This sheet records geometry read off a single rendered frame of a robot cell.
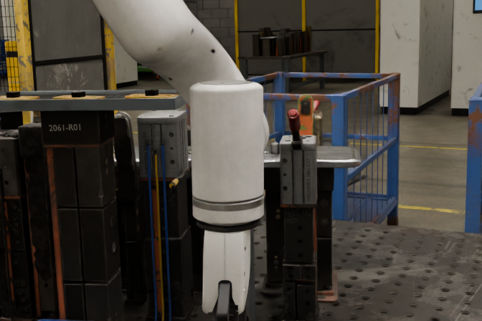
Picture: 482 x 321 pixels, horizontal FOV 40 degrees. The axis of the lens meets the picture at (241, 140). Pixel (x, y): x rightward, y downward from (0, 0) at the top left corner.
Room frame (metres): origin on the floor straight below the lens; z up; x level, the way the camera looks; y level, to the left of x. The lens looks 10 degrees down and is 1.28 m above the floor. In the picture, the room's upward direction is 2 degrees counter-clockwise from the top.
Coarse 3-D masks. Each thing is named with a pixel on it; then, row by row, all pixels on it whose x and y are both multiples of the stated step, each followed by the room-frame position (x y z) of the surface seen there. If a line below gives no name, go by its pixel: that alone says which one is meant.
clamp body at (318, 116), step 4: (316, 112) 1.57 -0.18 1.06; (320, 112) 1.58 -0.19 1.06; (316, 116) 1.53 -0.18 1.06; (320, 116) 1.53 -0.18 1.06; (316, 120) 1.52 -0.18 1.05; (320, 120) 1.52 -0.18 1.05; (316, 124) 1.52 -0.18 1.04; (320, 124) 1.52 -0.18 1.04; (316, 128) 1.52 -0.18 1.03; (320, 128) 1.52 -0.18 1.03; (316, 132) 1.52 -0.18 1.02; (320, 132) 1.52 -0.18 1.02; (320, 136) 1.52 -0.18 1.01; (320, 140) 1.52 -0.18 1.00; (320, 144) 1.52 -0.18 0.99
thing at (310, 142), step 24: (288, 144) 1.19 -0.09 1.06; (312, 144) 1.19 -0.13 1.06; (288, 168) 1.19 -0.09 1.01; (312, 168) 1.19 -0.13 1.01; (288, 192) 1.19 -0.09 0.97; (312, 192) 1.19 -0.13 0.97; (288, 216) 1.20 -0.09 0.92; (312, 216) 1.20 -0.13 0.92; (288, 240) 1.20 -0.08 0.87; (312, 240) 1.20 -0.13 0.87; (288, 264) 1.20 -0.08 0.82; (312, 264) 1.20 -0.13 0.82; (288, 288) 1.21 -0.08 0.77; (312, 288) 1.19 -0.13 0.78; (288, 312) 1.21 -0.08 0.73; (312, 312) 1.19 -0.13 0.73
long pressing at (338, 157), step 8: (136, 152) 1.45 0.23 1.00; (264, 152) 1.42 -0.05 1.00; (320, 152) 1.40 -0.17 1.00; (328, 152) 1.39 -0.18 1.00; (336, 152) 1.39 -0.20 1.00; (344, 152) 1.39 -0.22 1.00; (352, 152) 1.39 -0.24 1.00; (136, 160) 1.35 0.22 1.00; (264, 160) 1.32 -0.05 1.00; (272, 160) 1.31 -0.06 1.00; (320, 160) 1.30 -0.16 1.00; (328, 160) 1.30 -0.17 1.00; (336, 160) 1.30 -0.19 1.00; (344, 160) 1.29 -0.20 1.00; (352, 160) 1.30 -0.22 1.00; (360, 160) 1.32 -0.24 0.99
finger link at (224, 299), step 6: (222, 282) 0.71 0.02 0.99; (228, 282) 0.71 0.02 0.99; (222, 288) 0.71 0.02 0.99; (228, 288) 0.70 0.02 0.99; (222, 294) 0.70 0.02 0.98; (228, 294) 0.70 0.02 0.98; (222, 300) 0.69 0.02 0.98; (228, 300) 0.69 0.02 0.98; (222, 306) 0.68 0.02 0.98; (228, 306) 0.69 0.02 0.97; (222, 312) 0.68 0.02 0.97; (228, 312) 0.69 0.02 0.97; (222, 318) 0.68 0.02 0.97; (228, 318) 0.68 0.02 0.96
